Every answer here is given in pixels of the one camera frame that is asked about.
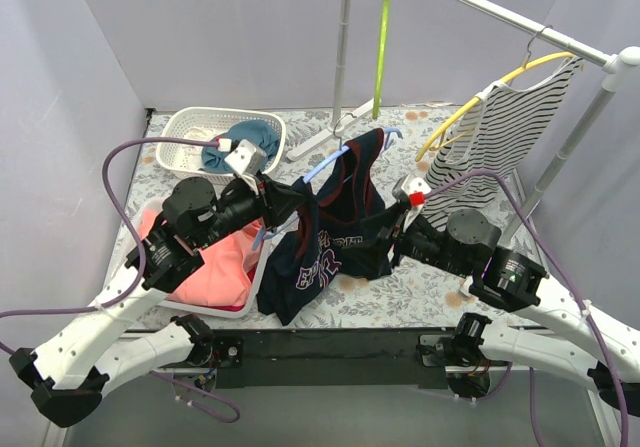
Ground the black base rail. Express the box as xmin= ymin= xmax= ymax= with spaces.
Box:
xmin=155 ymin=327 xmax=506 ymax=388

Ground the white clothes rack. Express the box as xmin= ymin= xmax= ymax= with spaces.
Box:
xmin=286 ymin=0 xmax=639 ymax=215

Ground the navy tank top red trim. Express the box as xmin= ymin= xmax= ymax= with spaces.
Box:
xmin=256 ymin=128 xmax=391 ymax=326

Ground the floral table mat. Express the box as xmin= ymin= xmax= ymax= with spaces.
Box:
xmin=94 ymin=105 xmax=557 ymax=330

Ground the pink cloth in basket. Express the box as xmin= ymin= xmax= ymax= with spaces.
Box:
xmin=168 ymin=221 xmax=262 ymax=311

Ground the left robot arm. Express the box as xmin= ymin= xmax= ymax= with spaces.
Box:
xmin=9 ymin=174 xmax=306 ymax=428

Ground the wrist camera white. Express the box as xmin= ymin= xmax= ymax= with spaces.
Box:
xmin=392 ymin=174 xmax=431 ymax=232
xmin=217 ymin=137 xmax=266 ymax=193

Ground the white plastic basket front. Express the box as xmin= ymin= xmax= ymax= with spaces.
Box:
xmin=127 ymin=201 xmax=274 ymax=320

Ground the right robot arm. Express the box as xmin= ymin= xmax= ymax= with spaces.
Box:
xmin=355 ymin=203 xmax=639 ymax=416

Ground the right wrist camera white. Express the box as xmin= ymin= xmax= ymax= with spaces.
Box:
xmin=392 ymin=174 xmax=431 ymax=232

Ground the yellow hanger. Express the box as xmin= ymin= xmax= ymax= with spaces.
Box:
xmin=415 ymin=24 xmax=575 ymax=162

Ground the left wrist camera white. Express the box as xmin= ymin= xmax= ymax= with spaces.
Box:
xmin=217 ymin=137 xmax=266 ymax=193

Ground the green hanger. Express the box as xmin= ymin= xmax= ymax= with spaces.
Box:
xmin=372 ymin=0 xmax=390 ymax=120

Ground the white plastic basket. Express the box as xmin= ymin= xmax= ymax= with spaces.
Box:
xmin=156 ymin=107 xmax=287 ymax=186
xmin=127 ymin=201 xmax=274 ymax=320

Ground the blue hanger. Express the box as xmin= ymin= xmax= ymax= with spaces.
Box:
xmin=251 ymin=127 xmax=403 ymax=251

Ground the white cloth in basket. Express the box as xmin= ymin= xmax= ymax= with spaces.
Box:
xmin=184 ymin=126 xmax=214 ymax=159

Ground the teal cloth in basket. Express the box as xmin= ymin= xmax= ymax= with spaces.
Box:
xmin=201 ymin=120 xmax=280 ymax=174

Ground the white plastic basket rear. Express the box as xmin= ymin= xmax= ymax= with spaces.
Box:
xmin=156 ymin=107 xmax=287 ymax=186

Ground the striped tank top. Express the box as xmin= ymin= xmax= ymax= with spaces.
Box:
xmin=419 ymin=56 xmax=586 ymax=231

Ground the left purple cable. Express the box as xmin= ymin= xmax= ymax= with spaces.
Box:
xmin=0 ymin=137 xmax=242 ymax=424

